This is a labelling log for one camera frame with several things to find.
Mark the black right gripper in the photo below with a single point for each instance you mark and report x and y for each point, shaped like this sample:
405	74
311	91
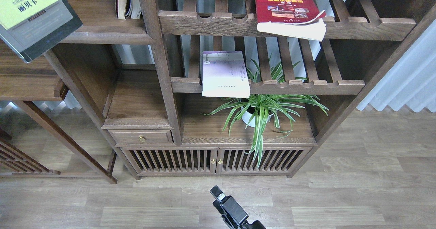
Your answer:
232	213

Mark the green and grey book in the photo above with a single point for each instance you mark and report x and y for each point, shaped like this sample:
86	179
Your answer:
32	27

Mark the upright books on shelf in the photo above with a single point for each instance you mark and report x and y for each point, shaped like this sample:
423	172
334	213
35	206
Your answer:
128	9

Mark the white plant pot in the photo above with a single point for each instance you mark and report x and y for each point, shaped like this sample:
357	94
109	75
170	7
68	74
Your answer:
249	117

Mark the green spider plant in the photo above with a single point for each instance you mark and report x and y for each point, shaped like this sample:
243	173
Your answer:
262	107

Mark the pale lavender book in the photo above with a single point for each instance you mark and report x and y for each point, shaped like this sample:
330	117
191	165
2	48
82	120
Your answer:
224	75

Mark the dark wooden bookshelf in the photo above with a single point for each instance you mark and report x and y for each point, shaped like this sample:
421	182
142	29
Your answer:
142	77

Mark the red cover book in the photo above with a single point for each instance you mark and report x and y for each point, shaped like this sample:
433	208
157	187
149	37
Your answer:
291	18

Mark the white curtain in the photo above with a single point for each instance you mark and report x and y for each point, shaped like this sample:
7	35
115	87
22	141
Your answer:
411	81

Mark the wooden side furniture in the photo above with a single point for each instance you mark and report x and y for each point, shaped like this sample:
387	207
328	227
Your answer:
20	164

